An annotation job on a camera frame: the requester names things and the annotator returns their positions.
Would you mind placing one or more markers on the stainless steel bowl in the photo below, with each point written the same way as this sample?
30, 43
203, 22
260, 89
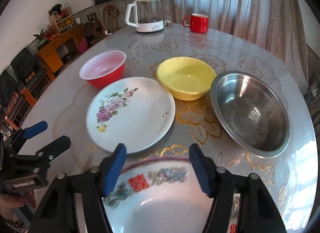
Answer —
251, 113

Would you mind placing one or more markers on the yellow plastic bowl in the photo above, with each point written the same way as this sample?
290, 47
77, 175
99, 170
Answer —
187, 78

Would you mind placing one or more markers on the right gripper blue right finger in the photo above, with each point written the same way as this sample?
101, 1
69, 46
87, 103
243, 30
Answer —
204, 169

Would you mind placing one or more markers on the red plastic bowl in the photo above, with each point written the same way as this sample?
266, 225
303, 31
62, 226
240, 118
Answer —
104, 69

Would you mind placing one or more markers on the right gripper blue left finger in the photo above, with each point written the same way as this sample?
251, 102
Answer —
110, 169

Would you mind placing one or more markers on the large enamel floral basin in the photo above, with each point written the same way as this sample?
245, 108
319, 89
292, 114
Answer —
158, 195

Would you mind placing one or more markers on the wooden chair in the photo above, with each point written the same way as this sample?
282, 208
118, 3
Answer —
110, 18

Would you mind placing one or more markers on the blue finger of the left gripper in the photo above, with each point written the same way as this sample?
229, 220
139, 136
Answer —
55, 148
34, 130

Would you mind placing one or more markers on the person's left hand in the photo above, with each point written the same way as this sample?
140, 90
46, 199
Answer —
12, 201

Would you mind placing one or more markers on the patterned beige curtain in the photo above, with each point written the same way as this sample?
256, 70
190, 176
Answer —
275, 25

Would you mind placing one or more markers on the black sofa chair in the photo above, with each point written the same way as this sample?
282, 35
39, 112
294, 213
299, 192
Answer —
22, 84

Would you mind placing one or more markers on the wooden shelf with items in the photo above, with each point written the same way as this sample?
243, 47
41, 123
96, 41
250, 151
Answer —
61, 18

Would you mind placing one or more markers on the orange wooden cabinet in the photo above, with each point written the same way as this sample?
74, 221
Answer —
49, 57

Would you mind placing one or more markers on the white floral plate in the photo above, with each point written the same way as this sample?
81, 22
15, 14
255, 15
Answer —
135, 111

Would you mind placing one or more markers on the white glass electric kettle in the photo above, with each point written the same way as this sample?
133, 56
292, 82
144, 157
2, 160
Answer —
145, 16

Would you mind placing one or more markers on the red mug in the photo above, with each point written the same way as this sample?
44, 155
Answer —
197, 23

